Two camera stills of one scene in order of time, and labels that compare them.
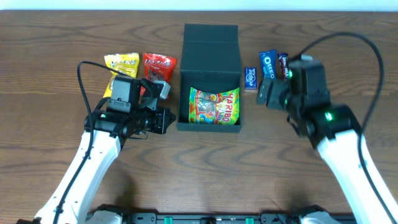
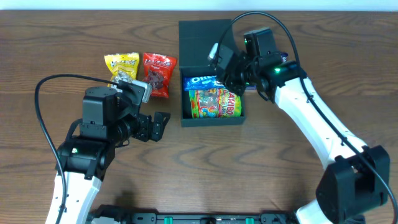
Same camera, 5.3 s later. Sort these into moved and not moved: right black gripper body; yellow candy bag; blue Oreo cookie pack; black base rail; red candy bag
Moved: right black gripper body; blue Oreo cookie pack
Not moved: black base rail; yellow candy bag; red candy bag
